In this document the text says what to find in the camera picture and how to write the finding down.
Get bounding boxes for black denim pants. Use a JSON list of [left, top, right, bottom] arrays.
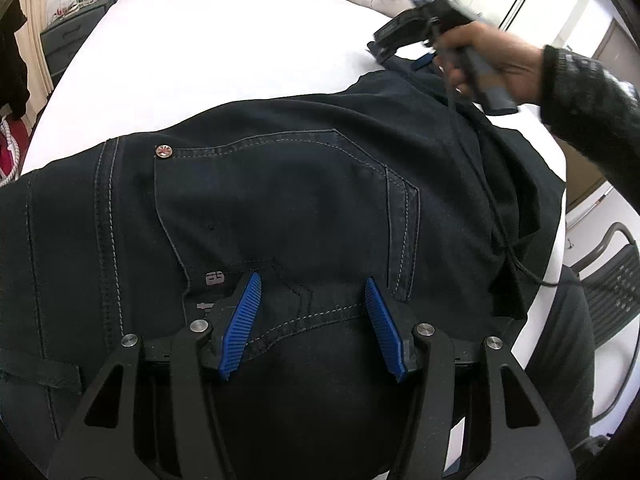
[[1, 60, 565, 479]]

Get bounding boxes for person's right hand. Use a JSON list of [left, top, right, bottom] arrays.
[[435, 21, 544, 105]]

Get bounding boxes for dark knit right sleeve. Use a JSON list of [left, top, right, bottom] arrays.
[[540, 46, 639, 188]]

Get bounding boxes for black mesh chair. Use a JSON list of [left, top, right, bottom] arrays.
[[569, 221, 640, 426]]

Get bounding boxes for red white bag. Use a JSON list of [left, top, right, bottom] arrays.
[[0, 116, 30, 186]]

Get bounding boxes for black hanging garment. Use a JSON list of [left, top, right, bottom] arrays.
[[0, 0, 30, 119]]

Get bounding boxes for dark grey nightstand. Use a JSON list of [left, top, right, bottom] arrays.
[[40, 0, 115, 87]]

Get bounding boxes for beige curtain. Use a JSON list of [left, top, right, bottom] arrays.
[[16, 0, 53, 100]]

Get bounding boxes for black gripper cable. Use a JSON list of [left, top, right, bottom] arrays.
[[429, 16, 586, 288]]

